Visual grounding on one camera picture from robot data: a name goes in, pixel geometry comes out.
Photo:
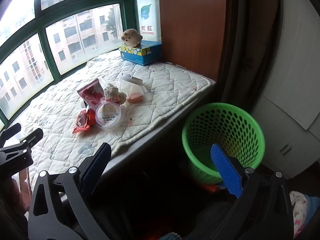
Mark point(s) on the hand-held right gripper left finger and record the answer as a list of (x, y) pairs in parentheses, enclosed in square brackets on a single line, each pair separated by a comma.
[(96, 166)]

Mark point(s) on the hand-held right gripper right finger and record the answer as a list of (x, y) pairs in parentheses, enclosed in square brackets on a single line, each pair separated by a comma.
[(226, 170)]

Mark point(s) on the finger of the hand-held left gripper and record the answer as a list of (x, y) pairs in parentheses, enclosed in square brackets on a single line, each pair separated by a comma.
[(30, 140), (10, 133)]

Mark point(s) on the green mesh wastebasket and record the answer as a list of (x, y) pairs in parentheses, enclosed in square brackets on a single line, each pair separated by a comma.
[(193, 157)]

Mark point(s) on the red snack packet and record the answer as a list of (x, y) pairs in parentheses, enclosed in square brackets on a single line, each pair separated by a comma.
[(82, 122)]

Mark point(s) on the round clear labelled lid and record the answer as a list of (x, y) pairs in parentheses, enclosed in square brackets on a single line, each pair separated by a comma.
[(108, 116)]

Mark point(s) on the red and white zip bag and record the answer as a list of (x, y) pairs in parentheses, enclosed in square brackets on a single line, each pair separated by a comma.
[(91, 93)]

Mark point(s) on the paper wrapper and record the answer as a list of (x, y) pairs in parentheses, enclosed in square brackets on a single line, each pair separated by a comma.
[(113, 92)]

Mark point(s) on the clear plastic cup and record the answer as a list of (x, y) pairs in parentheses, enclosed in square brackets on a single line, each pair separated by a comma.
[(126, 88)]

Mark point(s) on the clear plastic tray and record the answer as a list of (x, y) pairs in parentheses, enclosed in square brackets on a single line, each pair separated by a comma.
[(141, 90)]

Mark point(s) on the white plastic lid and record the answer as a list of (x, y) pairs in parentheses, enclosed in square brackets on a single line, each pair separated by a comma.
[(131, 78)]

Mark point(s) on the floral patterned cloth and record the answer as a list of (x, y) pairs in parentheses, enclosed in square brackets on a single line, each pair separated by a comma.
[(300, 210)]

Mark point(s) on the white quilted mattress pad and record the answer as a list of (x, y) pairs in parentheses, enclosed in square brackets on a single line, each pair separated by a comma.
[(162, 85)]

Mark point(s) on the blue dotted cardboard box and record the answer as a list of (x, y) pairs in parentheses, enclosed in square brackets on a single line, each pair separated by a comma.
[(140, 53)]

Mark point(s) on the white cabinet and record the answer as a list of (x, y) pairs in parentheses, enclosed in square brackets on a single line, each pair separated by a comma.
[(295, 67)]

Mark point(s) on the dark curtain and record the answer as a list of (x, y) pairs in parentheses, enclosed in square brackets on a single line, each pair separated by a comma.
[(250, 42)]

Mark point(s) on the beige plush toy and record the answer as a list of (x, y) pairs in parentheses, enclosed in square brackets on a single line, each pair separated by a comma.
[(132, 38)]

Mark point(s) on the brown wooden cabinet panel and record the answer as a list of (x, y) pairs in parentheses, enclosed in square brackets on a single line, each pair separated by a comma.
[(192, 30)]

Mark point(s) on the white and blue printed cardboard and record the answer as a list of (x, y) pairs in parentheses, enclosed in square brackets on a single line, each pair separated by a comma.
[(147, 12)]

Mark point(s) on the green window frame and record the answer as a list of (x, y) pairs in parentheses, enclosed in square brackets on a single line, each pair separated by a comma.
[(46, 45)]

